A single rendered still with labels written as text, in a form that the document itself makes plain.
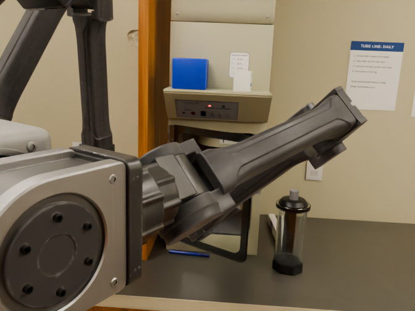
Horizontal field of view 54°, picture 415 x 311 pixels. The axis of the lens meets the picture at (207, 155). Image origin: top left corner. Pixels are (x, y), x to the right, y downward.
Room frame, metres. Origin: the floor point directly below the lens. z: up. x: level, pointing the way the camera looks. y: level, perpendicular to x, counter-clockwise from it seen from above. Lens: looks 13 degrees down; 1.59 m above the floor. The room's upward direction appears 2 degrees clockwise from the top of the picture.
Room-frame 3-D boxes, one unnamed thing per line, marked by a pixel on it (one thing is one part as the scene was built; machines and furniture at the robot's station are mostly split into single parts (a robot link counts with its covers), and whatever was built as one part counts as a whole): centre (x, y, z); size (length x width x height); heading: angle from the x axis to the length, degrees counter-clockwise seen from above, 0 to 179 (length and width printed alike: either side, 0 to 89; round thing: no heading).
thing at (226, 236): (1.22, 0.00, 1.19); 0.30 x 0.01 x 0.40; 57
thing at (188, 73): (1.25, 0.06, 1.56); 0.10 x 0.10 x 0.09; 87
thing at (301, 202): (1.22, -0.28, 1.18); 0.09 x 0.09 x 0.07
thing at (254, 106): (1.25, -0.02, 1.46); 0.32 x 0.12 x 0.10; 87
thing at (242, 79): (1.25, -0.10, 1.54); 0.05 x 0.05 x 0.06; 80
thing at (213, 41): (1.43, -0.03, 1.33); 0.32 x 0.25 x 0.77; 87
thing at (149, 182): (0.39, 0.08, 1.45); 0.09 x 0.08 x 0.12; 55
